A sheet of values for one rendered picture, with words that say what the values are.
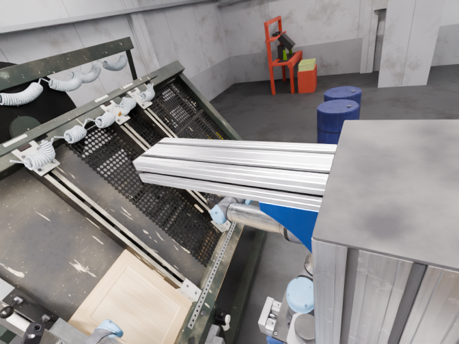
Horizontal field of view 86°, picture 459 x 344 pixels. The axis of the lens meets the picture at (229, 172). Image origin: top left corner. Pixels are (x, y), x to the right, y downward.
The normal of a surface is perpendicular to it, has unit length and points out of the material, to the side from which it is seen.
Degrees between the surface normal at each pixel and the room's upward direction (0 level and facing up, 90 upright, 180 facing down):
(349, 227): 0
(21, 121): 90
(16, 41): 90
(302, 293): 8
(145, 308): 57
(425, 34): 90
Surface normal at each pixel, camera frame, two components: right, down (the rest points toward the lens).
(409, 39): -0.44, 0.57
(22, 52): 0.87, 0.10
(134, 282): 0.66, -0.43
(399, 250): -0.20, -0.82
